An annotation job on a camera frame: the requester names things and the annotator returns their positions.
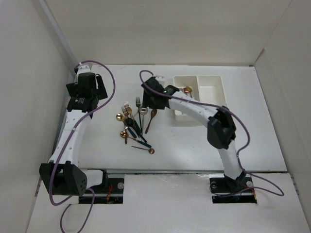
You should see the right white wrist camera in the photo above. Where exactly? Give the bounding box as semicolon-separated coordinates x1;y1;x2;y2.
155;76;166;86

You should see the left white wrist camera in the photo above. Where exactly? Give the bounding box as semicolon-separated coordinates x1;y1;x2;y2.
74;63;91;75

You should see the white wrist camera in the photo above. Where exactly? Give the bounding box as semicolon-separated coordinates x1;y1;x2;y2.
155;76;166;86
74;63;91;75

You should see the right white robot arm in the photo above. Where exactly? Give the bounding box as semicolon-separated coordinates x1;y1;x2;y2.
141;77;246;192

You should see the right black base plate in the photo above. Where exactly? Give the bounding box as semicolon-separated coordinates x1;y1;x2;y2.
209;174;257;204

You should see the small copper teaspoon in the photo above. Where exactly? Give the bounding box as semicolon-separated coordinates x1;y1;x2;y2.
132;146;155;154

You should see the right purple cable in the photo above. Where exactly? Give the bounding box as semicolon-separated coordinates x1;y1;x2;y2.
139;70;285;197

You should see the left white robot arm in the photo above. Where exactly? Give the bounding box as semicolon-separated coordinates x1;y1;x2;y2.
39;64;109;196

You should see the silver round spoon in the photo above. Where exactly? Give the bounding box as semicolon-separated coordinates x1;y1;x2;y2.
139;106;148;133

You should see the black round spoon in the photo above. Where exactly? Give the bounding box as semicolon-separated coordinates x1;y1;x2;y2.
125;118;147;143

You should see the aluminium rail front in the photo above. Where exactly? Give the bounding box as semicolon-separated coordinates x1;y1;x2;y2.
106;168;224;174

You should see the left white plastic bin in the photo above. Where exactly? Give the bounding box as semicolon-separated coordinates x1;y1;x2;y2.
173;76;200;121

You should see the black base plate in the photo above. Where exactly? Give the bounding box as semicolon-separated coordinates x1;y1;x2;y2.
91;173;125;204
209;174;257;204

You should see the gold spoon green handle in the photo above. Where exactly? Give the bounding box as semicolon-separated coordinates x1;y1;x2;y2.
183;86;192;98
120;131;152;148

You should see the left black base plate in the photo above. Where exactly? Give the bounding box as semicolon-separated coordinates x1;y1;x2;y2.
91;173;125;204

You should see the black fork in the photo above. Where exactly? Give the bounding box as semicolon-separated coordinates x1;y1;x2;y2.
136;97;142;131

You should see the brown wooden spoon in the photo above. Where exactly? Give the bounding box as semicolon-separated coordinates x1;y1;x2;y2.
145;109;157;134

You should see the rose gold fork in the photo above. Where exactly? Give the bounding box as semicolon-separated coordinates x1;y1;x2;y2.
121;106;129;119

